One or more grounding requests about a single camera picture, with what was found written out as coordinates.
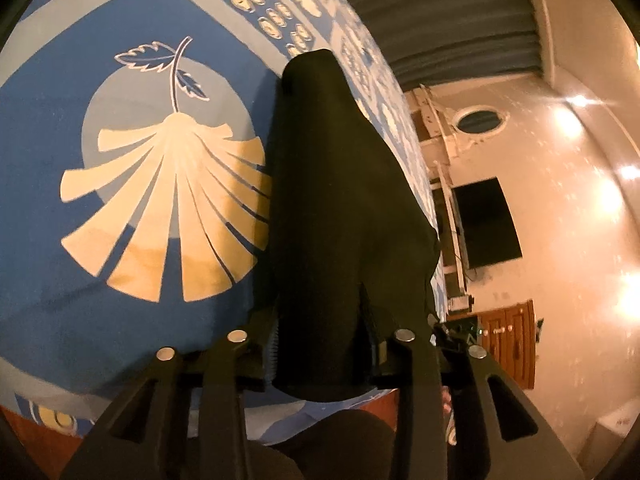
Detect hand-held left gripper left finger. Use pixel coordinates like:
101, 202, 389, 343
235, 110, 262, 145
60, 305, 278, 480

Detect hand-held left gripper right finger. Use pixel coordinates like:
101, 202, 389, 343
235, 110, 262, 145
360, 305, 587, 480

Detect black pants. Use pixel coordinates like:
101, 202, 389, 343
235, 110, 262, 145
252, 49, 442, 403

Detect brown wooden cabinet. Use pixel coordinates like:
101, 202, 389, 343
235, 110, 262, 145
475, 300, 539, 392

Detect black television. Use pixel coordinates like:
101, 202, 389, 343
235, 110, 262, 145
452, 177, 524, 269

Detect blue patterned bed sheet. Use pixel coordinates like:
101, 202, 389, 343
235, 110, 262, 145
0, 0, 451, 447

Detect cream vanity table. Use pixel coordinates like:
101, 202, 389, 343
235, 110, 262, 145
405, 85, 482, 313

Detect oval vanity mirror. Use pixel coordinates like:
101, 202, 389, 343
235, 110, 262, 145
452, 105, 509, 137

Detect dark green curtain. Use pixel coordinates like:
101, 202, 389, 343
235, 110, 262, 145
320, 0, 546, 93

